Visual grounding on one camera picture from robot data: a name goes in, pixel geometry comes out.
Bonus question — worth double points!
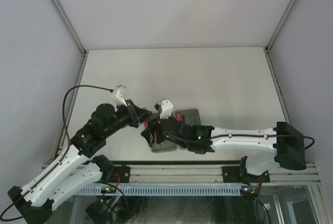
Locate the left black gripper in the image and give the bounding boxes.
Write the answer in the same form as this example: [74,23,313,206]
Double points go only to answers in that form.
[103,99,152,139]

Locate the red handled pliers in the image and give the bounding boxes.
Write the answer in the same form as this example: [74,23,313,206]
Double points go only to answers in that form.
[144,120,158,146]

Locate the grey plastic tool case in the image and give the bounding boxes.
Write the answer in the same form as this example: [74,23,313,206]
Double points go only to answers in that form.
[140,108,201,153]

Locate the red black screwdriver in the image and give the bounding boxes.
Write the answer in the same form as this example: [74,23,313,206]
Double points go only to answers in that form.
[176,113,182,121]

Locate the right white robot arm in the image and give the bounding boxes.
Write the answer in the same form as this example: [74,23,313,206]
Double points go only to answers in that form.
[141,117,306,182]

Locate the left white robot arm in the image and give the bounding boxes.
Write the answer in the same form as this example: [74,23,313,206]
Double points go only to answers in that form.
[7,99,152,223]

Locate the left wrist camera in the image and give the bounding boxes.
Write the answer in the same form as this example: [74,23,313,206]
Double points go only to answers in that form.
[110,85,127,107]

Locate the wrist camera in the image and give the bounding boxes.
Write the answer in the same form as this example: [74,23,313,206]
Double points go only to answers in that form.
[110,85,127,107]
[155,98,173,119]

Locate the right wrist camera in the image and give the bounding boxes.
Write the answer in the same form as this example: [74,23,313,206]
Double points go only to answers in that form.
[155,98,173,119]

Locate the aluminium mounting rail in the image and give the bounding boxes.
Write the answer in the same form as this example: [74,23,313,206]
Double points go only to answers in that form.
[115,164,321,185]

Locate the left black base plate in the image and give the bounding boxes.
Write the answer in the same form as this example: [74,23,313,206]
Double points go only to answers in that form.
[101,166,131,184]

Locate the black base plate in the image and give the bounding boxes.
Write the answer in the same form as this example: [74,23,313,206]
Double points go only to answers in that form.
[221,166,260,184]
[101,166,131,184]

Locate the blue slotted cable duct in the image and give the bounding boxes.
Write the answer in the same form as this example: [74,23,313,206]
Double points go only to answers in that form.
[75,185,242,196]

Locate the left black camera cable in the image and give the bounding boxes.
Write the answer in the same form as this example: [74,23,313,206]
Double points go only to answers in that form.
[0,85,115,221]

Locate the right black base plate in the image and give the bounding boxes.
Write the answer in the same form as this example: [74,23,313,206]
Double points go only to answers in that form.
[221,166,260,184]

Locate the left aluminium frame post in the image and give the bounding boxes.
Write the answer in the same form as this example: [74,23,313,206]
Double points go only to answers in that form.
[36,0,88,128]

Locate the aluminium frame post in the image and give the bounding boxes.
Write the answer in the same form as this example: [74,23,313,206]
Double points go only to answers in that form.
[36,0,88,128]
[263,0,299,126]

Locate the right aluminium frame post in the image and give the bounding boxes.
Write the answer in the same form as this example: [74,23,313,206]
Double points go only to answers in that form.
[263,0,299,126]

